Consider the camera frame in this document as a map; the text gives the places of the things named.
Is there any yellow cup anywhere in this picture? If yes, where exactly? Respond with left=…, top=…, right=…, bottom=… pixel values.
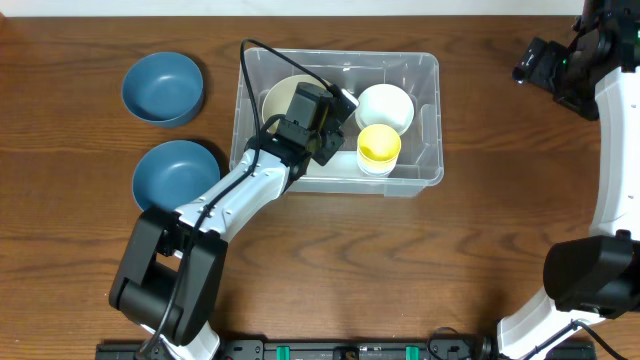
left=357, top=124, right=402, bottom=163
left=357, top=157, right=397, bottom=169

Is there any white small bowl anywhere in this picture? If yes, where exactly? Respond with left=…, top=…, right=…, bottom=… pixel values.
left=355, top=84, right=415, bottom=135

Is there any white cup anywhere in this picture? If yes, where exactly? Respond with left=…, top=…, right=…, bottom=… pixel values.
left=359, top=168, right=393, bottom=178

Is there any blue bowl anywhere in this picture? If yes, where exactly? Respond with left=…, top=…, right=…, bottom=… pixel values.
left=121, top=52, right=205, bottom=128
left=132, top=140, right=221, bottom=211

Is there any clear plastic storage bin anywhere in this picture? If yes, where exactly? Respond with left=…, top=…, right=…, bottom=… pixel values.
left=229, top=47, right=444, bottom=197

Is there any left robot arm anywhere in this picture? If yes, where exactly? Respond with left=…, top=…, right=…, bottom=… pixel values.
left=109, top=82, right=358, bottom=359

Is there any cream large bowl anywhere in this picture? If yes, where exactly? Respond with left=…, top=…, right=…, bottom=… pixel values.
left=261, top=75, right=324, bottom=124

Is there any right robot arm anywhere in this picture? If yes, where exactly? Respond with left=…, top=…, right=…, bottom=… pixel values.
left=496, top=0, right=639, bottom=359

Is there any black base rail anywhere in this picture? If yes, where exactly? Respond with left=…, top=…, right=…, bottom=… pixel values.
left=95, top=336, right=597, bottom=360

